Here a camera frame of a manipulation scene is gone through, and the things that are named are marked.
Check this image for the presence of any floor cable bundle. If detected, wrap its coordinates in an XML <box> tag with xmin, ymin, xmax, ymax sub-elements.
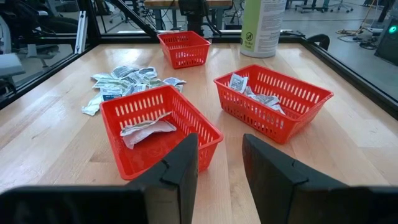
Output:
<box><xmin>335</xmin><ymin>27</ymin><xmax>381</xmax><ymax>50</ymax></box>

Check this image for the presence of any white green wipes canister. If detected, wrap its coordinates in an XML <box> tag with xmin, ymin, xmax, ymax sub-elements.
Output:
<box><xmin>239</xmin><ymin>0</ymin><xmax>287</xmax><ymax>59</ymax></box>

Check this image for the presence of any black computer tower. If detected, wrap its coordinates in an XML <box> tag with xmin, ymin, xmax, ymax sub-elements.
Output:
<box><xmin>374</xmin><ymin>17</ymin><xmax>398</xmax><ymax>67</ymax></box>

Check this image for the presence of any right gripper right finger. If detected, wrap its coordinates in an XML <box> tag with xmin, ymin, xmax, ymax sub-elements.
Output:
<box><xmin>242</xmin><ymin>133</ymin><xmax>349</xmax><ymax>224</ymax></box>

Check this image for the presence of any black curved frame foot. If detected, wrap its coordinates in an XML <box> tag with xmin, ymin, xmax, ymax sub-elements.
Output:
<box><xmin>306</xmin><ymin>33</ymin><xmax>331</xmax><ymax>52</ymax></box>

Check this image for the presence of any white office chair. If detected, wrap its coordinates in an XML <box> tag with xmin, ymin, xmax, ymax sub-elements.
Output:
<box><xmin>0</xmin><ymin>14</ymin><xmax>60</xmax><ymax>82</ymax></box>

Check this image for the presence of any silver frame bracket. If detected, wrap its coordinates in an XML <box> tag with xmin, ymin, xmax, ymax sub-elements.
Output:
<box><xmin>75</xmin><ymin>11</ymin><xmax>88</xmax><ymax>54</ymax></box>

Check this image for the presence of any black office chair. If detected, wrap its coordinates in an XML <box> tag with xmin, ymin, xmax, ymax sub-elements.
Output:
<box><xmin>329</xmin><ymin>0</ymin><xmax>354</xmax><ymax>13</ymax></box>

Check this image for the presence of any red plastic basket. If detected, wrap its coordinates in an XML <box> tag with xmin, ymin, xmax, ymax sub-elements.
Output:
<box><xmin>213</xmin><ymin>64</ymin><xmax>335</xmax><ymax>144</ymax></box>
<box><xmin>157</xmin><ymin>30</ymin><xmax>211</xmax><ymax>70</ymax></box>
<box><xmin>99</xmin><ymin>85</ymin><xmax>224</xmax><ymax>181</ymax></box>

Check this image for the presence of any plain white long packet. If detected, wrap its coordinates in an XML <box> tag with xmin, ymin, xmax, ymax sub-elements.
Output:
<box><xmin>81</xmin><ymin>93</ymin><xmax>105</xmax><ymax>116</ymax></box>

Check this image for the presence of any white packet blue black print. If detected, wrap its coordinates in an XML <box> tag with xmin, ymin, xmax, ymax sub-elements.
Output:
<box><xmin>163</xmin><ymin>77</ymin><xmax>187</xmax><ymax>87</ymax></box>
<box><xmin>99</xmin><ymin>86</ymin><xmax>124</xmax><ymax>102</ymax></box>

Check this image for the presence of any person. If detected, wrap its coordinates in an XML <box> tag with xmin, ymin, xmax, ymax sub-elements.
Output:
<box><xmin>0</xmin><ymin>0</ymin><xmax>78</xmax><ymax>35</ymax></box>

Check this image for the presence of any black desk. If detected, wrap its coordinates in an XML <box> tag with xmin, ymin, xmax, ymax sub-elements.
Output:
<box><xmin>294</xmin><ymin>0</ymin><xmax>330</xmax><ymax>13</ymax></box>

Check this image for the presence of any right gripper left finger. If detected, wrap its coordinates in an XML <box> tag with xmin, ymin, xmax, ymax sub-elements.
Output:
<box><xmin>126</xmin><ymin>133</ymin><xmax>199</xmax><ymax>224</ymax></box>

